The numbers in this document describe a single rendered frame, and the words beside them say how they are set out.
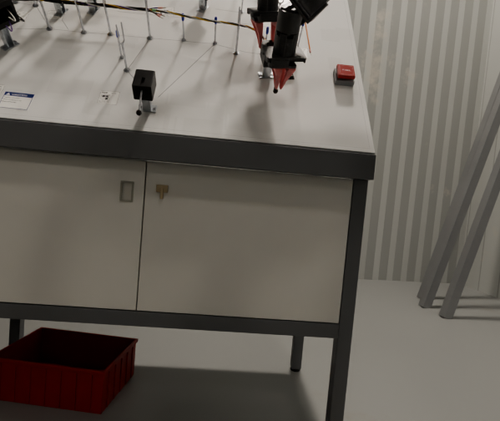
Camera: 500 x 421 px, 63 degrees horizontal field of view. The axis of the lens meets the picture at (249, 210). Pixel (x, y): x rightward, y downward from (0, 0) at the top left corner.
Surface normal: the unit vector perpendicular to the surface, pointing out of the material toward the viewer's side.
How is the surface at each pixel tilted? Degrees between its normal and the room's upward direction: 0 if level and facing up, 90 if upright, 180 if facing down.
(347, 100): 53
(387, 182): 90
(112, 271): 90
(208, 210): 90
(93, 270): 90
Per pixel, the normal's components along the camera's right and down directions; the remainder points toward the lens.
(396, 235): 0.18, 0.07
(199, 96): 0.11, -0.54
